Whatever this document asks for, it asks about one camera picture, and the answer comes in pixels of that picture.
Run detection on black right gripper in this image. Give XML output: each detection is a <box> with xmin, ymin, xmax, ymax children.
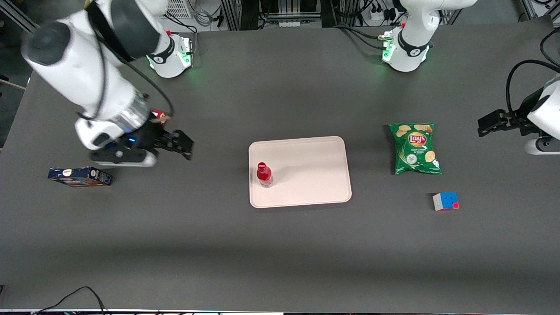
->
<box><xmin>118</xmin><ymin>120</ymin><xmax>194</xmax><ymax>160</ymax></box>

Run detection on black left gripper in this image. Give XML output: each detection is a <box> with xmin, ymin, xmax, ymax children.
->
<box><xmin>478</xmin><ymin>90</ymin><xmax>545</xmax><ymax>137</ymax></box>

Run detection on red coke bottle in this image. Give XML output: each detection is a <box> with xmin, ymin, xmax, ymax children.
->
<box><xmin>256</xmin><ymin>162</ymin><xmax>274</xmax><ymax>188</ymax></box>

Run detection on white plastic tray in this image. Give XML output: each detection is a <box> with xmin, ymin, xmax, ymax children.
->
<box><xmin>248</xmin><ymin>136</ymin><xmax>352</xmax><ymax>209</ymax></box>

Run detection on green Lay's chips bag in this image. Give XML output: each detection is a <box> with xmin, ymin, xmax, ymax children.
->
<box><xmin>388</xmin><ymin>122</ymin><xmax>442</xmax><ymax>175</ymax></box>

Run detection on Rubik's cube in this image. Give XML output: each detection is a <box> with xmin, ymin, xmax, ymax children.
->
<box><xmin>432</xmin><ymin>192</ymin><xmax>460</xmax><ymax>212</ymax></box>

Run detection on dark blue snack box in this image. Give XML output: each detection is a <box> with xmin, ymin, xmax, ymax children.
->
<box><xmin>48</xmin><ymin>166</ymin><xmax>112</xmax><ymax>187</ymax></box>

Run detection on white vented box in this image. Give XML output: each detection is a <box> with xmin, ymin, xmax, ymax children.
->
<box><xmin>165</xmin><ymin>0</ymin><xmax>196</xmax><ymax>19</ymax></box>

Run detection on white power strip with plugs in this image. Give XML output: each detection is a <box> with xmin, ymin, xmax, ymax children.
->
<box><xmin>369</xmin><ymin>3</ymin><xmax>395</xmax><ymax>23</ymax></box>

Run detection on black looped cable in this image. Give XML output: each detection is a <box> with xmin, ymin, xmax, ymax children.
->
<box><xmin>506</xmin><ymin>59</ymin><xmax>560</xmax><ymax>127</ymax></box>

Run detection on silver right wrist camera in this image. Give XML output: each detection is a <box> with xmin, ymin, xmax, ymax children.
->
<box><xmin>90</xmin><ymin>149</ymin><xmax>158</xmax><ymax>168</ymax></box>

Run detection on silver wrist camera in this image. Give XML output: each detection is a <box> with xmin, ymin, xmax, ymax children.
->
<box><xmin>524</xmin><ymin>137</ymin><xmax>560</xmax><ymax>156</ymax></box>
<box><xmin>90</xmin><ymin>149</ymin><xmax>158</xmax><ymax>168</ymax></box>

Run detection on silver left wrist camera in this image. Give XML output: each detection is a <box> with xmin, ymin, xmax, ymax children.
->
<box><xmin>524</xmin><ymin>137</ymin><xmax>560</xmax><ymax>156</ymax></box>

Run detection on black cable along right arm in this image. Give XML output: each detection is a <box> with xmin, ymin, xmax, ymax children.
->
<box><xmin>77</xmin><ymin>2</ymin><xmax>175</xmax><ymax>121</ymax></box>

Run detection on grey coiled cable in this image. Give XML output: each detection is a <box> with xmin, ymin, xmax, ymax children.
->
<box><xmin>194</xmin><ymin>8</ymin><xmax>216</xmax><ymax>28</ymax></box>

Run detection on black cables at arm base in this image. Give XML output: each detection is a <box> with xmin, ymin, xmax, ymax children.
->
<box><xmin>332</xmin><ymin>23</ymin><xmax>391</xmax><ymax>51</ymax></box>

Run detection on black cable at table edge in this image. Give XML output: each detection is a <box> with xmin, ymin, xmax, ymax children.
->
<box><xmin>33</xmin><ymin>286</ymin><xmax>108</xmax><ymax>315</ymax></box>

